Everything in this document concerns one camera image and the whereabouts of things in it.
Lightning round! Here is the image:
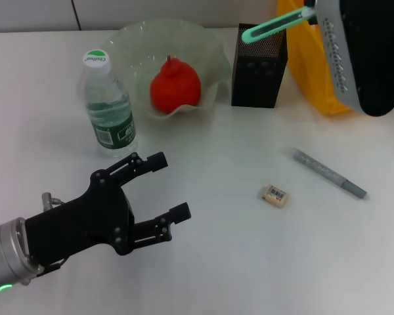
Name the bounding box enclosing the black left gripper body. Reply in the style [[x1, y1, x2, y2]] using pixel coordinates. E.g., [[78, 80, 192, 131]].
[[24, 168, 136, 268]]

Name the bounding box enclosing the mint green utility knife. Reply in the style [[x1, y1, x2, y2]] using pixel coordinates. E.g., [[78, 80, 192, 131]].
[[241, 7, 317, 45]]

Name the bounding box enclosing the clear water bottle green label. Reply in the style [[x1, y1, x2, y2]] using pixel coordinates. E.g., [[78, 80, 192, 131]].
[[78, 49, 139, 159]]

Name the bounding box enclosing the black mesh pen holder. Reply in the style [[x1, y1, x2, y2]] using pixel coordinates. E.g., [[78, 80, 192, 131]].
[[230, 22, 288, 108]]

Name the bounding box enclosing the beige eraser with barcode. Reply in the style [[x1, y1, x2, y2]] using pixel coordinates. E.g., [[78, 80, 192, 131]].
[[259, 184, 290, 208]]

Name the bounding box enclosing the translucent green wavy fruit plate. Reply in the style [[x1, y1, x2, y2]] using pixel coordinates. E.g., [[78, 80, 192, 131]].
[[105, 19, 232, 121]]

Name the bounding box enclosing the grey marker pen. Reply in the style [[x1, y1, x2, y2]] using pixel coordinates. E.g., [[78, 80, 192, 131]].
[[292, 147, 369, 200]]

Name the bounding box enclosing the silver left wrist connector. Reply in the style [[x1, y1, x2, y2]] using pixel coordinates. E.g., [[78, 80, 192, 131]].
[[40, 192, 65, 211]]

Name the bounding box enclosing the yellow plastic bin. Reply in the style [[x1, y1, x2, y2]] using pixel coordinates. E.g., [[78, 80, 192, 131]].
[[276, 0, 359, 116]]

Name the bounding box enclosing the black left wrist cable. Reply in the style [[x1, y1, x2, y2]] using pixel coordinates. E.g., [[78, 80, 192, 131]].
[[35, 260, 67, 276]]

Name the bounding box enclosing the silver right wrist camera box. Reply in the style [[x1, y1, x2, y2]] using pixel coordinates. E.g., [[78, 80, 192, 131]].
[[313, 0, 394, 117]]

